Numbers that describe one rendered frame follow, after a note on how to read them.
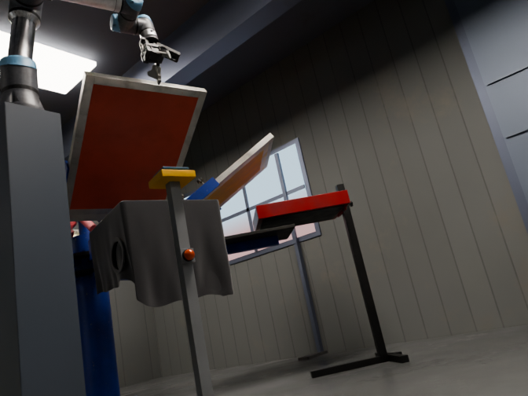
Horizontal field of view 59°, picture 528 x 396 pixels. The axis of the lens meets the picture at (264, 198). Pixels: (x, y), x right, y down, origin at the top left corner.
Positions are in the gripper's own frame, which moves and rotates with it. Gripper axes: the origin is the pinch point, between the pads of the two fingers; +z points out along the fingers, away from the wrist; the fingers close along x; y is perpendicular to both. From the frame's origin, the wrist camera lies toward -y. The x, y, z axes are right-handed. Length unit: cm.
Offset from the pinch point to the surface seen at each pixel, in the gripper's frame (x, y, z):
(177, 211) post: -4, 13, 70
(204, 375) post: -20, 12, 122
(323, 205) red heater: -62, -122, 29
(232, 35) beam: -65, -119, -143
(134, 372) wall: -458, -119, 1
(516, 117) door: 15, -274, 7
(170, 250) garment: -34, 5, 69
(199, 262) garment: -36, -8, 74
